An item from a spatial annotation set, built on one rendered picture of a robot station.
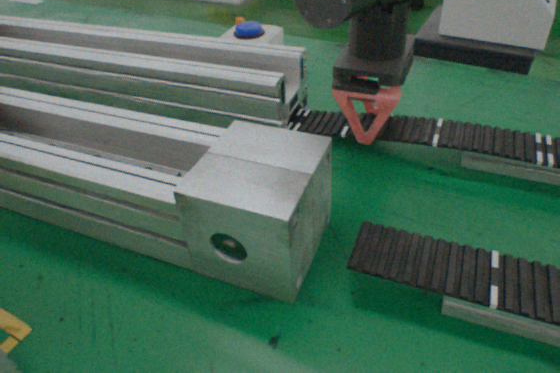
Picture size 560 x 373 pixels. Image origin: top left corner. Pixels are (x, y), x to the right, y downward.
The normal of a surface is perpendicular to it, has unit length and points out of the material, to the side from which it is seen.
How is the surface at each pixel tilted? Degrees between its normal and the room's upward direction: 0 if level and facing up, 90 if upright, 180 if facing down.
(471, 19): 90
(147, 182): 0
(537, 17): 90
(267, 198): 0
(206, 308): 0
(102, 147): 90
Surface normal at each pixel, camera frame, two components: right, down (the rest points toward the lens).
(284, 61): -0.37, 0.59
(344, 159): -0.04, -0.79
